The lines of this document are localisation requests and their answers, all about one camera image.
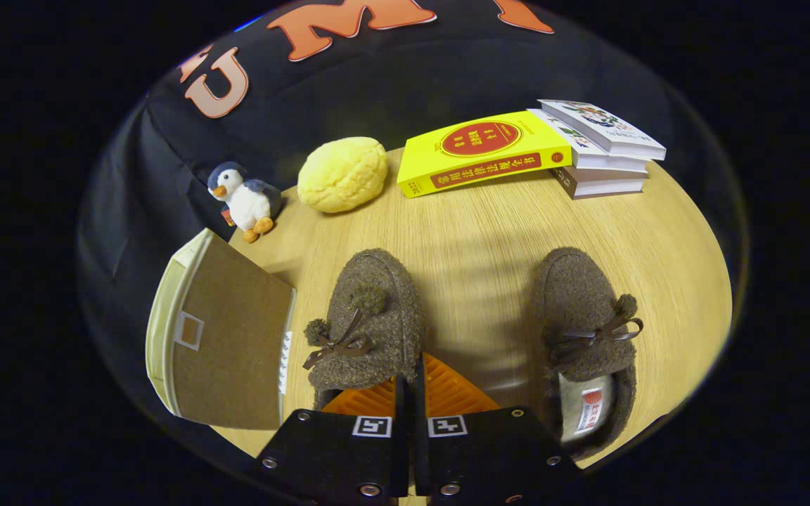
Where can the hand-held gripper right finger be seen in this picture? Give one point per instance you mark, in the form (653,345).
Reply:
(420,450)

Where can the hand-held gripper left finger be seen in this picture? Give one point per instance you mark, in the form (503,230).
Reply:
(401,450)

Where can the brown fuzzy slipper shoe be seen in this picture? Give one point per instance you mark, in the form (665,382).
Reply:
(377,295)
(574,295)

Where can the brown fabric storage box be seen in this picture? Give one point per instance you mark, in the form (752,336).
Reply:
(236,351)

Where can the yellow bun-shaped plush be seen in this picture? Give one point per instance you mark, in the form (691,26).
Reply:
(343,174)

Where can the penguin plush toy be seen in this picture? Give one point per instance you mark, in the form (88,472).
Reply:
(247,200)

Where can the yellow book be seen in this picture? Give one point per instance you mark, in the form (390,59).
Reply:
(475,151)

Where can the brown cover book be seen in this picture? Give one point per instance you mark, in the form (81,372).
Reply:
(602,184)

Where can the white floral cover book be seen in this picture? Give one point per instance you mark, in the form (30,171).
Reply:
(605,126)

